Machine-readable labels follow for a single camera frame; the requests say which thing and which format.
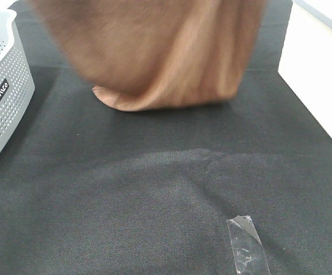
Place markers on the brown microfibre towel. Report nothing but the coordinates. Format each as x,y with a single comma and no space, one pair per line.
142,55

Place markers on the black table cloth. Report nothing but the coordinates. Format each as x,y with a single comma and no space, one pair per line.
85,189

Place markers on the clear adhesive tape strip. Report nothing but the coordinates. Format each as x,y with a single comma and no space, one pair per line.
248,252

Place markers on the grey perforated laundry basket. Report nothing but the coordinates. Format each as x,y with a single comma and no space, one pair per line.
16,82

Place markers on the white plastic bin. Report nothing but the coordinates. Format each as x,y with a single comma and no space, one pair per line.
306,59

